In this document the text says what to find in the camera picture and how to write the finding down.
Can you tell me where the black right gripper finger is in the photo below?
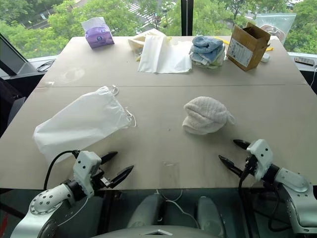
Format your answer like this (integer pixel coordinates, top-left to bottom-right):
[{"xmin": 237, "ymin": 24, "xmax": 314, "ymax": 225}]
[
  {"xmin": 218, "ymin": 155, "xmax": 246, "ymax": 178},
  {"xmin": 233, "ymin": 139, "xmax": 252, "ymax": 150}
]

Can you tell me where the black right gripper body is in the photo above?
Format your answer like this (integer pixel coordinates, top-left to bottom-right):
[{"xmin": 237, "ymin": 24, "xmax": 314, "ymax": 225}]
[{"xmin": 243, "ymin": 153, "xmax": 258, "ymax": 177}]

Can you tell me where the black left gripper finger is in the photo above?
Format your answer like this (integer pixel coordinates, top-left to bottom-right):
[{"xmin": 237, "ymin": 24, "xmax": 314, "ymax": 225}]
[
  {"xmin": 100, "ymin": 151, "xmax": 118, "ymax": 164},
  {"xmin": 109, "ymin": 165, "xmax": 135, "ymax": 189}
]

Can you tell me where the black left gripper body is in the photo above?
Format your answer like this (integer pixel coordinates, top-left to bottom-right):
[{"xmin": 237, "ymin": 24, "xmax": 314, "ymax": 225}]
[{"xmin": 91, "ymin": 168, "xmax": 115, "ymax": 191}]

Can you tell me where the rolled white towel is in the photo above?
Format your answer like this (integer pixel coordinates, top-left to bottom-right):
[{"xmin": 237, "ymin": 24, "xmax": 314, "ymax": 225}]
[{"xmin": 182, "ymin": 96, "xmax": 237, "ymax": 135}]

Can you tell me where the clear zip plastic bag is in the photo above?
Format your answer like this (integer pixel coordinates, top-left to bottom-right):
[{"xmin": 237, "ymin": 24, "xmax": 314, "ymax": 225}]
[{"xmin": 256, "ymin": 13, "xmax": 297, "ymax": 43}]

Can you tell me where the grey rounded robot leg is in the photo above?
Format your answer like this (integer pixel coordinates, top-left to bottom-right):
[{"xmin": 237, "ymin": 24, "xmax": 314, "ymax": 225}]
[
  {"xmin": 197, "ymin": 195, "xmax": 226, "ymax": 236},
  {"xmin": 126, "ymin": 193, "xmax": 164, "ymax": 229}
]

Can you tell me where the open cardboard box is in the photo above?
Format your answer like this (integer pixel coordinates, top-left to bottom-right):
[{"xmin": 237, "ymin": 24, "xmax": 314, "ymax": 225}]
[{"xmin": 226, "ymin": 22, "xmax": 271, "ymax": 72}]

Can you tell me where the stack of folded towels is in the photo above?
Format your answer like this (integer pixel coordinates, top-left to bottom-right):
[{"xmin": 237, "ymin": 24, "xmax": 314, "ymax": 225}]
[{"xmin": 189, "ymin": 35, "xmax": 227, "ymax": 70}]

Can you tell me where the purple tissue pack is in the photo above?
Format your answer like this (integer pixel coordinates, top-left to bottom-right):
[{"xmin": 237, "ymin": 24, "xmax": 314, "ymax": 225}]
[{"xmin": 81, "ymin": 17, "xmax": 115, "ymax": 50}]

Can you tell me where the dark slanted monitor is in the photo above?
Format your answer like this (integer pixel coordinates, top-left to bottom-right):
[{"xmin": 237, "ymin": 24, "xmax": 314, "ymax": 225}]
[{"xmin": 0, "ymin": 33, "xmax": 28, "ymax": 77}]

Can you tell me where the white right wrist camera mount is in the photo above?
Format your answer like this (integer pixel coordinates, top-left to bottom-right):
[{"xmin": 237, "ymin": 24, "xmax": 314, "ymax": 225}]
[{"xmin": 246, "ymin": 139, "xmax": 274, "ymax": 181}]

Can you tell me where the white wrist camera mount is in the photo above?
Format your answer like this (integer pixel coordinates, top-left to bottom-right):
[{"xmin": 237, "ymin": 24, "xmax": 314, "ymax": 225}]
[
  {"xmin": 72, "ymin": 150, "xmax": 102, "ymax": 198},
  {"xmin": 246, "ymin": 139, "xmax": 274, "ymax": 181}
]

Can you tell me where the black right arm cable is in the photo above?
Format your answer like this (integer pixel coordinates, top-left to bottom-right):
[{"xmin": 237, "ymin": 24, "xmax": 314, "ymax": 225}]
[{"xmin": 238, "ymin": 155, "xmax": 252, "ymax": 199}]

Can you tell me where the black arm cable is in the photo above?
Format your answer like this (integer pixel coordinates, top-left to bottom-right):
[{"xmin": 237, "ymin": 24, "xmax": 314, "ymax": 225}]
[
  {"xmin": 44, "ymin": 150, "xmax": 81, "ymax": 190},
  {"xmin": 238, "ymin": 155, "xmax": 252, "ymax": 199}
]

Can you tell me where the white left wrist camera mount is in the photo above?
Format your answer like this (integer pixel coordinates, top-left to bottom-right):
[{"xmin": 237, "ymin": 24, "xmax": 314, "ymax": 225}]
[{"xmin": 72, "ymin": 150, "xmax": 102, "ymax": 198}]

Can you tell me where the white drawstring bag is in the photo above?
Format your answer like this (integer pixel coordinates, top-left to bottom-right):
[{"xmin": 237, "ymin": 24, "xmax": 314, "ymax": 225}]
[{"xmin": 33, "ymin": 85, "xmax": 137, "ymax": 164}]

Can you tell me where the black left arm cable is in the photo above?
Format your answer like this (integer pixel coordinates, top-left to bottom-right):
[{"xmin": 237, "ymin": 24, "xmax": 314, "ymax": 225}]
[{"xmin": 44, "ymin": 150, "xmax": 81, "ymax": 190}]

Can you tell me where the thin white cord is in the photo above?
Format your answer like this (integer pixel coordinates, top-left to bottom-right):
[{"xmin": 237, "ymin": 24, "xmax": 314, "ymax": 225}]
[{"xmin": 155, "ymin": 189, "xmax": 200, "ymax": 229}]

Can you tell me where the white cable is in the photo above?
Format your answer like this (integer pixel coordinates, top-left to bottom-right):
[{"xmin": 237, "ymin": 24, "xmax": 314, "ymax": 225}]
[{"xmin": 309, "ymin": 63, "xmax": 317, "ymax": 90}]

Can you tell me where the black coiled cable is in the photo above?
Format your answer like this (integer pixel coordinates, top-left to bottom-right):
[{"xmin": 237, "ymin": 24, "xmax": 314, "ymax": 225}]
[{"xmin": 36, "ymin": 59, "xmax": 56, "ymax": 72}]

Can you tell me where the stack of white bags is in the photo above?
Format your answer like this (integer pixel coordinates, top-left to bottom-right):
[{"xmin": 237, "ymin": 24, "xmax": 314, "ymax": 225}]
[{"xmin": 127, "ymin": 28, "xmax": 193, "ymax": 74}]

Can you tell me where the black window post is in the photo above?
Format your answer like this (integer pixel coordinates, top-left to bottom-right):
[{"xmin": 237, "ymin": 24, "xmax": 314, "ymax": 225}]
[{"xmin": 180, "ymin": 0, "xmax": 194, "ymax": 37}]

